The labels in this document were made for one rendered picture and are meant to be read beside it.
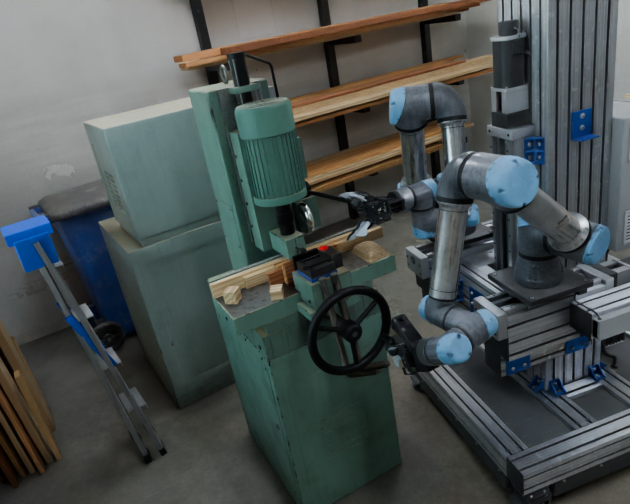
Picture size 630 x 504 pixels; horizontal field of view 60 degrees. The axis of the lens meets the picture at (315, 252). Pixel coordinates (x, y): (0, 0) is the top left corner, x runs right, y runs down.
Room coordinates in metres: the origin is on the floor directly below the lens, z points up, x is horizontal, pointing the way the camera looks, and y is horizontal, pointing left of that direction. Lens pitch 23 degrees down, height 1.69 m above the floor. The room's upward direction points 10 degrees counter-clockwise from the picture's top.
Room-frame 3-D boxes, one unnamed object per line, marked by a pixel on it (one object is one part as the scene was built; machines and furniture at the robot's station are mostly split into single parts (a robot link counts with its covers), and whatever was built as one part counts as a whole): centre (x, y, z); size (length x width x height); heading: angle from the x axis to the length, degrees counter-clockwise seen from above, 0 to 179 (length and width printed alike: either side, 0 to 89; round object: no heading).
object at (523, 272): (1.50, -0.68, 0.87); 0.15 x 0.15 x 0.10
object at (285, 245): (1.73, 0.08, 0.99); 0.14 x 0.07 x 0.09; 24
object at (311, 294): (1.53, -0.01, 0.92); 0.15 x 0.13 x 0.09; 114
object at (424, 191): (1.71, -0.38, 1.09); 0.11 x 0.08 x 0.09; 114
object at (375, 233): (1.74, 0.00, 0.92); 0.55 x 0.02 x 0.04; 114
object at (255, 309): (1.61, 0.03, 0.87); 0.61 x 0.30 x 0.06; 114
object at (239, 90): (1.83, 0.14, 1.54); 0.08 x 0.08 x 0.17; 24
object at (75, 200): (3.23, 1.28, 0.48); 0.64 x 0.54 x 0.97; 121
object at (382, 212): (1.64, -0.24, 1.09); 0.12 x 0.09 x 0.08; 114
